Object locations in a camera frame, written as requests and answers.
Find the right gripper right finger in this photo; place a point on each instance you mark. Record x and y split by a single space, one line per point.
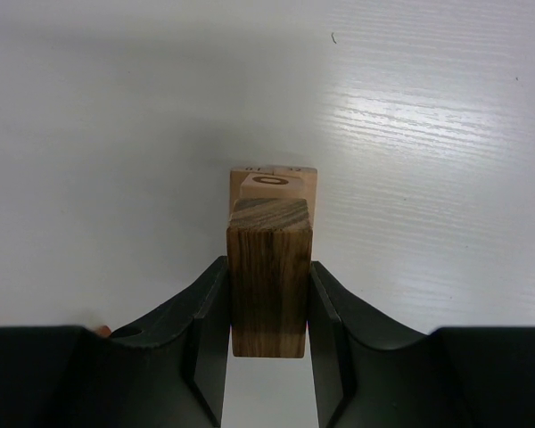
370 370

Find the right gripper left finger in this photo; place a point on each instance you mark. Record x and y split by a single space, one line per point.
166 369

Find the red-brown arch block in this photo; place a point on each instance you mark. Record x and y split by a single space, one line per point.
103 331

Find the light wood numbered plank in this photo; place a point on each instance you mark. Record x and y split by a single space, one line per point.
308 176

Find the small light wood cube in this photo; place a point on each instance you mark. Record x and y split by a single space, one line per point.
269 186

